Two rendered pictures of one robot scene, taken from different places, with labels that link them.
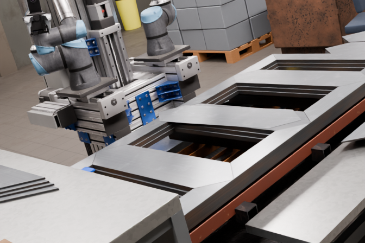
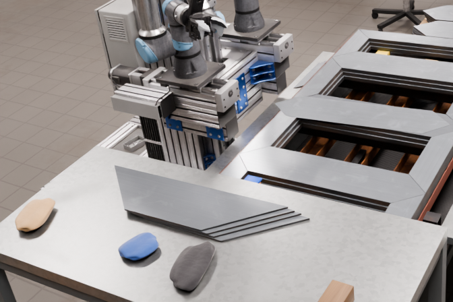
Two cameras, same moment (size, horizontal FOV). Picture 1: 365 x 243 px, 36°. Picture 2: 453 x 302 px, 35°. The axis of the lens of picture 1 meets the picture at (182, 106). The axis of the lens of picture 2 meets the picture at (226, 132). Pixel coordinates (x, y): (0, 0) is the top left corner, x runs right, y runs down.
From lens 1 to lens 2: 1.24 m
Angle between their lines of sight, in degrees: 18
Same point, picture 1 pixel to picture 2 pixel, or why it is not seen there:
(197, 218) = not seen: hidden behind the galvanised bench
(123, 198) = (393, 230)
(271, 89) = (385, 79)
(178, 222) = (444, 250)
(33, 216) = (311, 250)
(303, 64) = (400, 46)
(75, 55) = not seen: hidden behind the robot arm
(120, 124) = (230, 114)
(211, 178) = (400, 191)
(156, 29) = (251, 4)
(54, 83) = (122, 58)
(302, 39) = not seen: outside the picture
